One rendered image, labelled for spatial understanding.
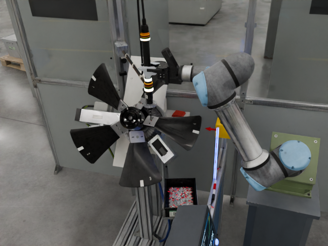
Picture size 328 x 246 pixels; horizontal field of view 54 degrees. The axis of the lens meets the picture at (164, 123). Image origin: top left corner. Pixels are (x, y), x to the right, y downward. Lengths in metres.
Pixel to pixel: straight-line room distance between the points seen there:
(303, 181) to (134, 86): 1.09
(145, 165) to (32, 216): 1.56
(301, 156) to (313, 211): 0.32
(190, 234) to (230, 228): 1.66
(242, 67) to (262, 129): 1.32
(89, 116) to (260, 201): 1.06
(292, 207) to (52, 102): 2.11
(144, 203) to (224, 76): 1.32
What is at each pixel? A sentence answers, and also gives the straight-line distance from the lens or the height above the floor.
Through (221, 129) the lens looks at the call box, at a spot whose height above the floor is 1.05.
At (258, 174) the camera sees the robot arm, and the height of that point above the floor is 1.24.
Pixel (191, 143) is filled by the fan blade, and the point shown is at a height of 1.14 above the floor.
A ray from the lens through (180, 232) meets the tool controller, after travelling 1.08.
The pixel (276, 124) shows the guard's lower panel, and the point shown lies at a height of 0.82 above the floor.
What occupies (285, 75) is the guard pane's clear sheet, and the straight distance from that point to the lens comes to 2.26.
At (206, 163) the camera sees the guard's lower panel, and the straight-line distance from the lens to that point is 2.69.
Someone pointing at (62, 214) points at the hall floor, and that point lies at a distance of 2.96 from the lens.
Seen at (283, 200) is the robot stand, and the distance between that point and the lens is 1.57.
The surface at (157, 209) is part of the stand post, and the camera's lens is 2.63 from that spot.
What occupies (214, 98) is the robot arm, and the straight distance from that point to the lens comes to 1.16.
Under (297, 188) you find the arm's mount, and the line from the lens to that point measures 1.58.
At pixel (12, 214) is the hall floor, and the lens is 3.13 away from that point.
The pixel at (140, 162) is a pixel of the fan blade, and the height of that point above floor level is 1.02.
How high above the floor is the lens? 2.08
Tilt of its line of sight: 32 degrees down
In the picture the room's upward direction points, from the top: 3 degrees counter-clockwise
